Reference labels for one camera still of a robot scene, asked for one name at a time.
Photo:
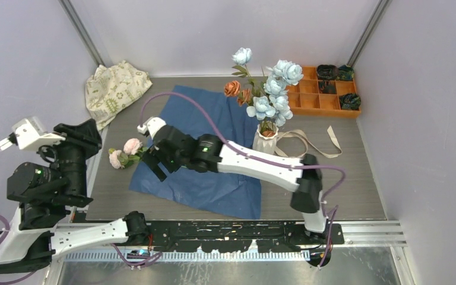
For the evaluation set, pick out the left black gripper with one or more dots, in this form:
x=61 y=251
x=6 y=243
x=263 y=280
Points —
x=85 y=135

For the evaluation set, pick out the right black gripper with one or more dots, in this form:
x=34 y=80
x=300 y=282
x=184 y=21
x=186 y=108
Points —
x=153 y=157

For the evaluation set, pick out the pink rose stem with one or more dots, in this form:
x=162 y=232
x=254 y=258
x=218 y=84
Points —
x=131 y=153

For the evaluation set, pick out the orange rose stem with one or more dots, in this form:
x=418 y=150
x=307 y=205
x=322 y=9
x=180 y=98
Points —
x=258 y=107

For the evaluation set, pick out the light blue flower stem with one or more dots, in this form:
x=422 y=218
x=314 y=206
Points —
x=282 y=75

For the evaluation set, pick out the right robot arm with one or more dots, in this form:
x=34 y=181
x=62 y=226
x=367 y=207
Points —
x=301 y=177

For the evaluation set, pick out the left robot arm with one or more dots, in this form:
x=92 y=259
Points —
x=46 y=192

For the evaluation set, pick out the white ribbed vase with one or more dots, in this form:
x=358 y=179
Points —
x=265 y=141

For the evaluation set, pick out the cream patterned cloth bag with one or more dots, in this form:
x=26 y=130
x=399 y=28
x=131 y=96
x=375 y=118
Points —
x=112 y=89

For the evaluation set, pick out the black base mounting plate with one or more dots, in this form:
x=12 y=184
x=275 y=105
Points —
x=233 y=236

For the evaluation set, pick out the orange compartment tray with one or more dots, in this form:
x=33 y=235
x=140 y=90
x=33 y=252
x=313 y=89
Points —
x=317 y=97

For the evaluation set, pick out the dark fabric piece middle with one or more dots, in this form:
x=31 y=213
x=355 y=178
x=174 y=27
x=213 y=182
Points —
x=327 y=87

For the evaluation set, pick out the dark rolled fabric top-left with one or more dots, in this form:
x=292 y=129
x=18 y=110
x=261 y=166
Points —
x=327 y=72

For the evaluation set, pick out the dark rolled fabric bottom-right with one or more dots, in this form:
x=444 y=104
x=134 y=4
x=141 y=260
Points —
x=350 y=101

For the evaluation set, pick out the dark rolled fabric top-right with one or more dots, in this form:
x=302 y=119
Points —
x=345 y=73

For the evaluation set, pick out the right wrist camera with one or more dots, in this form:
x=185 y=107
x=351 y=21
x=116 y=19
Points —
x=151 y=126

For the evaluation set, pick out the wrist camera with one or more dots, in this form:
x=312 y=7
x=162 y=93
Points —
x=151 y=126
x=29 y=134

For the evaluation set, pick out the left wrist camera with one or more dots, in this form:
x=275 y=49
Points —
x=29 y=134

